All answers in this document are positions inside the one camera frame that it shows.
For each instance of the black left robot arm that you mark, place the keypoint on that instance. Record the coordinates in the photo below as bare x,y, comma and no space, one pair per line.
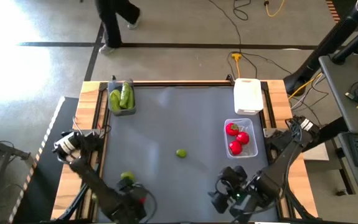
88,177

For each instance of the black smooth pole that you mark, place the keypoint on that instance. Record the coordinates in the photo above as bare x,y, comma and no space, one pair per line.
353,43

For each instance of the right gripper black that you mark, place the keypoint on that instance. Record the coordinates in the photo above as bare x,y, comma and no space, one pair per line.
238,189

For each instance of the person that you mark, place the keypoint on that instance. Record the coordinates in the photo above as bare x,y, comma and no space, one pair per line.
110,21

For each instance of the clear plastic basket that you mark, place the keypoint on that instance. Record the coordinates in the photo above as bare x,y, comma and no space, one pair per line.
250,151

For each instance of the dark grey desk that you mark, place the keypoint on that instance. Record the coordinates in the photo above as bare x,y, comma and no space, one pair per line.
337,93

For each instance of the grey side table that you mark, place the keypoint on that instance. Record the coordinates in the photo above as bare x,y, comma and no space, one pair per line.
1,148

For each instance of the grey table mat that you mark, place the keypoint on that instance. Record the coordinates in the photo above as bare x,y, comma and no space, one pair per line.
172,124

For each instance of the white plastic basket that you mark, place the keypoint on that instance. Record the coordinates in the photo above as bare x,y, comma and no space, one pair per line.
247,96

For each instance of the white box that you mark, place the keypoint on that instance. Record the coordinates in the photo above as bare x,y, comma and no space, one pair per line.
317,154

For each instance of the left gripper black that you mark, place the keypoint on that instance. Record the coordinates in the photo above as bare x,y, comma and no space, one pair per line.
132,202

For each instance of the black ribbed post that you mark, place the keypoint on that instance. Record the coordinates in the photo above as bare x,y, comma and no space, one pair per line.
331,40

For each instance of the black floor mat striped edge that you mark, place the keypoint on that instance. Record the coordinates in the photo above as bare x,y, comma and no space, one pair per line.
41,186

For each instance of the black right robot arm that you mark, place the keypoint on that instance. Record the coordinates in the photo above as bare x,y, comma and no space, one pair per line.
278,168

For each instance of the black aluminium rig frame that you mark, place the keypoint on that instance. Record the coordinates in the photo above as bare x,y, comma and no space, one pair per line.
267,104

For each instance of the grey plastic basket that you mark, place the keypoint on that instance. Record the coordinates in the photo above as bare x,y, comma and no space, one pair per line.
122,112

